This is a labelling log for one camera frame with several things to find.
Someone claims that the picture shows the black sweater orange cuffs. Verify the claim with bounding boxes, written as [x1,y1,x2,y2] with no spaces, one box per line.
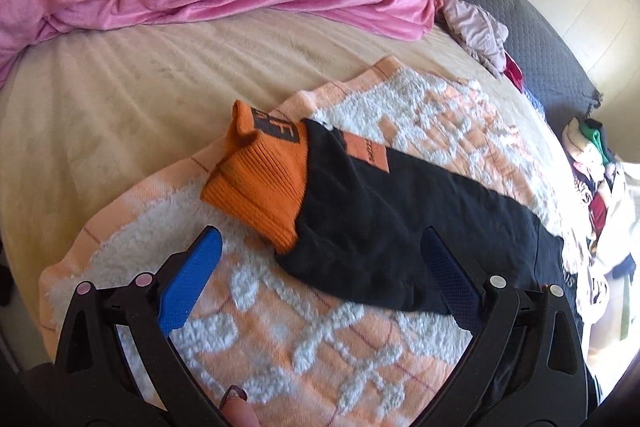
[201,102,565,314]

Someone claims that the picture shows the pile of mixed clothes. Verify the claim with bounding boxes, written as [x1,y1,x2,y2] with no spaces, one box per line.
[560,117,640,323]

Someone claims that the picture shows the operator left hand thumb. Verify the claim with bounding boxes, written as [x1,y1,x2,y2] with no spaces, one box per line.
[219,385,260,427]

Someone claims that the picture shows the orange white tufted blanket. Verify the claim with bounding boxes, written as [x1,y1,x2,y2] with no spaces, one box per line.
[40,57,587,426]

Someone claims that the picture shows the beige bed sheet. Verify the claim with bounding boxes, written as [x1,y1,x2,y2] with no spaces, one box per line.
[0,8,566,373]

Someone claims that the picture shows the red garment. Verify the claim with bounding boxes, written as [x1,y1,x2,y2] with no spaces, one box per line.
[503,53,525,92]

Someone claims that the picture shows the grey quilted headboard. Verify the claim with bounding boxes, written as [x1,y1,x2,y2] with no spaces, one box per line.
[464,0,602,134]

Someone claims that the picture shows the pale lilac crumpled garment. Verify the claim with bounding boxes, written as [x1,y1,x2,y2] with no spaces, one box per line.
[440,0,509,78]

